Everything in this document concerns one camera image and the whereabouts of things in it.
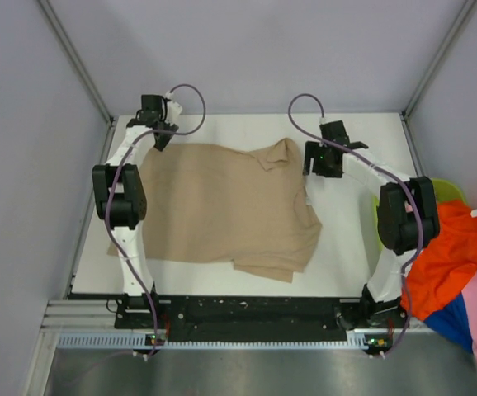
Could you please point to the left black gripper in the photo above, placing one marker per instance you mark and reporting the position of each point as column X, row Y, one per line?
column 162, row 141

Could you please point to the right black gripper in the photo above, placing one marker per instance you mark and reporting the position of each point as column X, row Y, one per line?
column 311, row 151

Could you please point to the beige t shirt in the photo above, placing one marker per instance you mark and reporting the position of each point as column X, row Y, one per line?
column 208, row 203

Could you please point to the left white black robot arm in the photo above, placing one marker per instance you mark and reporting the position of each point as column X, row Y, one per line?
column 119, row 194

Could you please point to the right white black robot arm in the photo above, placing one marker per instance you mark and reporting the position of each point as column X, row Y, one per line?
column 406, row 217

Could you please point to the green plastic basket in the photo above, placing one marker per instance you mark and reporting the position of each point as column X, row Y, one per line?
column 445, row 191

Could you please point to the orange t shirt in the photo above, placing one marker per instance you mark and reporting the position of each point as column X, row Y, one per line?
column 446, row 265

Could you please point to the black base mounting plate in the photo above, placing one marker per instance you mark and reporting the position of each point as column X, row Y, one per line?
column 240, row 319

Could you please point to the blue t shirt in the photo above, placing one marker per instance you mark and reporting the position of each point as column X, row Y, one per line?
column 452, row 323

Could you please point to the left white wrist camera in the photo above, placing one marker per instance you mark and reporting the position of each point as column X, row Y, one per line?
column 173, row 109

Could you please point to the left aluminium frame post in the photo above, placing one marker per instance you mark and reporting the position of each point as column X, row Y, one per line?
column 71, row 54

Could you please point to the aluminium frame post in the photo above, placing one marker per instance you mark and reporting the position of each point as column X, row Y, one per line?
column 466, row 11
column 71, row 54

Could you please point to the grey slotted cable duct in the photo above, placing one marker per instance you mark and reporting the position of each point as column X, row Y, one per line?
column 145, row 342

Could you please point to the right aluminium frame post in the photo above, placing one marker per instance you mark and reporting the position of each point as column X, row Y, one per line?
column 466, row 11

